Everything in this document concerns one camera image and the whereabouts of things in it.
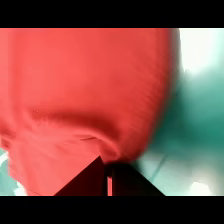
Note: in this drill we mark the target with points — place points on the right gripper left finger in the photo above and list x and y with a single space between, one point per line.
87 181

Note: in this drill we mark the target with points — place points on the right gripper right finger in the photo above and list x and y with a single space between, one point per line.
133 183

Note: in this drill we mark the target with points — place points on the red T-shirt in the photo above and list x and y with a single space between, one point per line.
83 86

